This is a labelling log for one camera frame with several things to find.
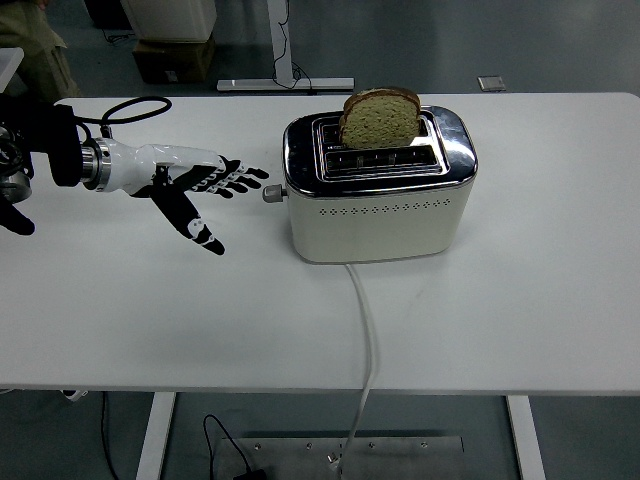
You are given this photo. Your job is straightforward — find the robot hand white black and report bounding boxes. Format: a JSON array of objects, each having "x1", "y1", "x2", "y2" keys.
[{"x1": 99, "y1": 138, "x2": 270, "y2": 257}]

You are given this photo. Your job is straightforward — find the cream toaster chrome top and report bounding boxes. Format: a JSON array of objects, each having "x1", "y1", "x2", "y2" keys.
[{"x1": 282, "y1": 104, "x2": 479, "y2": 265}]

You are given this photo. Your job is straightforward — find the brown cardboard box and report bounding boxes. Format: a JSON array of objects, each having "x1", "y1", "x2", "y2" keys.
[{"x1": 132, "y1": 34, "x2": 217, "y2": 85}]

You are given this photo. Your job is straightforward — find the person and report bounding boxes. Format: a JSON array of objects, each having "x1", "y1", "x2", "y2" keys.
[{"x1": 0, "y1": 0, "x2": 82, "y2": 101}]

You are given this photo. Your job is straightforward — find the white appliance housing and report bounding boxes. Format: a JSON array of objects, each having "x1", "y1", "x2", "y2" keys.
[{"x1": 119, "y1": 0, "x2": 219, "y2": 44}]

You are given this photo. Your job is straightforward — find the black box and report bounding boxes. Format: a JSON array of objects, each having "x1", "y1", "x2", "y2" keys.
[{"x1": 84, "y1": 0, "x2": 132, "y2": 30}]

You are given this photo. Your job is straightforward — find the white tray edge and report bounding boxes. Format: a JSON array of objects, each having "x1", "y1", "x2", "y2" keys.
[{"x1": 0, "y1": 47, "x2": 25, "y2": 94}]

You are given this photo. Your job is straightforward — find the brown bread slice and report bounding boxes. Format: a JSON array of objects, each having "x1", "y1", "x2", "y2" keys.
[{"x1": 338, "y1": 86, "x2": 422, "y2": 150}]

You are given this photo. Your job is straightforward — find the white table leg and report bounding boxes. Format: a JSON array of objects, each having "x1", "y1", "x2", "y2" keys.
[
  {"x1": 134, "y1": 391, "x2": 177, "y2": 480},
  {"x1": 504, "y1": 394, "x2": 547, "y2": 480}
]

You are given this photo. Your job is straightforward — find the grey metal plate with screws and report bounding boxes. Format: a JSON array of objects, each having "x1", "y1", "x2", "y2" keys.
[{"x1": 209, "y1": 436, "x2": 465, "y2": 480}]

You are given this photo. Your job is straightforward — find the white desk pedestal leg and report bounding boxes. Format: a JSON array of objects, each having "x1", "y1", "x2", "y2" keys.
[{"x1": 216, "y1": 0, "x2": 356, "y2": 94}]

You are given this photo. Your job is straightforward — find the black cable on pedestal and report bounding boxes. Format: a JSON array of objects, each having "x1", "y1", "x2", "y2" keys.
[{"x1": 272, "y1": 0, "x2": 315, "y2": 95}]

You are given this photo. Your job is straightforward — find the thin black hanging cable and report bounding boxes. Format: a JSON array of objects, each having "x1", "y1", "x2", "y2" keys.
[{"x1": 101, "y1": 391, "x2": 122, "y2": 480}]

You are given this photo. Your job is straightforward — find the white toaster power cord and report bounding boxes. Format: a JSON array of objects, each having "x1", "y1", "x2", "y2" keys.
[{"x1": 327, "y1": 263, "x2": 382, "y2": 476}]

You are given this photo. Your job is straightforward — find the black cable with adapter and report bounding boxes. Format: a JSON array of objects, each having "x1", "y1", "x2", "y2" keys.
[{"x1": 202, "y1": 413, "x2": 269, "y2": 480}]

